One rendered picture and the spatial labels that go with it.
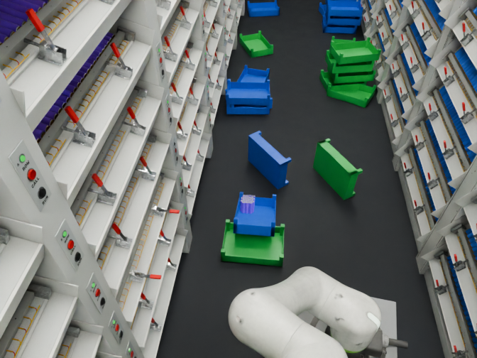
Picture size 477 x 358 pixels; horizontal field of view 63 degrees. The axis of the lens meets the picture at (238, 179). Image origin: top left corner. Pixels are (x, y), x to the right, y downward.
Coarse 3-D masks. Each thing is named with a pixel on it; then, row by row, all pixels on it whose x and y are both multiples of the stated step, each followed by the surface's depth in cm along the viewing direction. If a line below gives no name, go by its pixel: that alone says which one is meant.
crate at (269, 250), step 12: (228, 228) 200; (276, 228) 198; (228, 240) 198; (240, 240) 198; (252, 240) 198; (264, 240) 198; (276, 240) 198; (228, 252) 193; (240, 252) 193; (252, 252) 193; (264, 252) 193; (276, 252) 193; (264, 264) 188; (276, 264) 187
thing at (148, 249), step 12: (168, 180) 154; (168, 192) 150; (156, 204) 144; (156, 216) 141; (156, 228) 138; (156, 240) 135; (144, 252) 130; (144, 264) 127; (132, 288) 121; (132, 300) 119; (132, 312) 116
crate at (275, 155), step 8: (248, 136) 226; (256, 136) 225; (248, 144) 230; (256, 144) 222; (264, 144) 220; (248, 152) 235; (256, 152) 226; (264, 152) 218; (272, 152) 215; (248, 160) 239; (256, 160) 230; (264, 160) 222; (272, 160) 214; (280, 160) 211; (288, 160) 211; (264, 168) 226; (272, 168) 218; (280, 168) 211; (272, 176) 222; (280, 176) 216; (280, 184) 221
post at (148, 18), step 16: (144, 0) 105; (128, 16) 108; (144, 16) 108; (160, 48) 122; (144, 80) 123; (160, 80) 125; (160, 112) 131; (160, 128) 136; (176, 144) 151; (176, 192) 161
